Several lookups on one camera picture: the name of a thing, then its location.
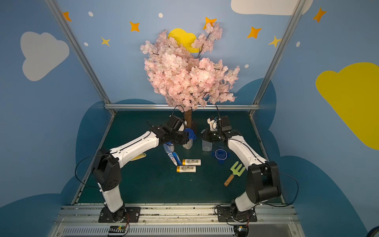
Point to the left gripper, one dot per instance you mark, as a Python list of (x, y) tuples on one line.
[(182, 138)]

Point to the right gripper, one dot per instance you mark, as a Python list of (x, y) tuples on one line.
[(209, 136)]

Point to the blue cup lid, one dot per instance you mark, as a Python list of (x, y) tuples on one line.
[(191, 134), (221, 155)]

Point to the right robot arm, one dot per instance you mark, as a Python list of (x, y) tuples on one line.
[(263, 179)]

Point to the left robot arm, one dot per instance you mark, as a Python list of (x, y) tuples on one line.
[(107, 166)]

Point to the white blue toothpaste tube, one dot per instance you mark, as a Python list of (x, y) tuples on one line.
[(172, 157)]

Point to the blue toothbrush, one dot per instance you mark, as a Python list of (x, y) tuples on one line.
[(177, 159)]

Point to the orange-cap white bottle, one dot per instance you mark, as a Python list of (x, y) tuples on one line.
[(191, 162), (186, 169)]

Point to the yellow work glove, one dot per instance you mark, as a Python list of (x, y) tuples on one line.
[(141, 156)]

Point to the pink cherry blossom tree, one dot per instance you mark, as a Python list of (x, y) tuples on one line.
[(186, 81)]

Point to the right circuit board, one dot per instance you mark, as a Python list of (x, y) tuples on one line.
[(241, 231)]

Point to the circuit board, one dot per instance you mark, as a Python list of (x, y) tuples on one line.
[(241, 231), (117, 231)]

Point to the left circuit board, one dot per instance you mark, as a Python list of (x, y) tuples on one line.
[(117, 231)]

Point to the right aluminium frame post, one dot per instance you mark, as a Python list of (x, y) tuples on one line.
[(288, 32)]

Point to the aluminium frame post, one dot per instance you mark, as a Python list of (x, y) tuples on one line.
[(75, 44), (288, 32)]

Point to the green wooden-handled scraper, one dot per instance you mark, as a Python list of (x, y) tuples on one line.
[(237, 170)]

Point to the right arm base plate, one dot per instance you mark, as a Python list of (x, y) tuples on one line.
[(232, 214)]

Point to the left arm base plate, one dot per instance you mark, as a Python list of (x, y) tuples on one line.
[(122, 215)]

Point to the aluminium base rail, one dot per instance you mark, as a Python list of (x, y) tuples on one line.
[(176, 220)]

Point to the left aluminium frame post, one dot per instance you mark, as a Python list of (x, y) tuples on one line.
[(75, 44)]

